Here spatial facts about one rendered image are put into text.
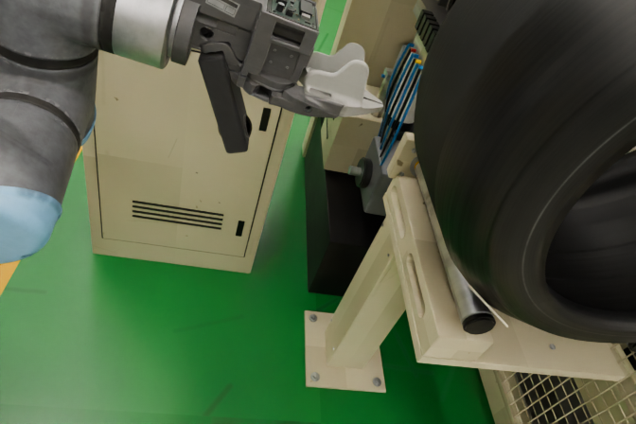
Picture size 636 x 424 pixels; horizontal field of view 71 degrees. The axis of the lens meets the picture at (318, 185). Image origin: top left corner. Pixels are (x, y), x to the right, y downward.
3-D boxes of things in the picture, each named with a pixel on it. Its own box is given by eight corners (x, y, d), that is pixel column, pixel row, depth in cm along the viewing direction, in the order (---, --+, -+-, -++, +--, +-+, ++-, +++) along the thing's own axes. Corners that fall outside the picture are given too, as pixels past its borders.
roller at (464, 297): (440, 156, 86) (432, 174, 89) (418, 152, 85) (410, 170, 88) (503, 320, 60) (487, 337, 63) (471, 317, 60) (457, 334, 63)
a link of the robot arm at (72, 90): (-28, 167, 43) (-47, 58, 35) (10, 94, 51) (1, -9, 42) (81, 183, 46) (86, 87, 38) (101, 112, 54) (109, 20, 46)
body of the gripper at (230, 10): (326, 37, 38) (184, -17, 35) (292, 116, 44) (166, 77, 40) (323, 4, 44) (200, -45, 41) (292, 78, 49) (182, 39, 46)
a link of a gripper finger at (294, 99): (344, 114, 43) (255, 84, 40) (338, 127, 44) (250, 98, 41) (341, 88, 46) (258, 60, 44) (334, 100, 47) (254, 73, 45)
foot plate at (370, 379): (304, 311, 161) (306, 308, 160) (374, 319, 167) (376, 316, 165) (305, 386, 141) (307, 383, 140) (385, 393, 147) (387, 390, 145)
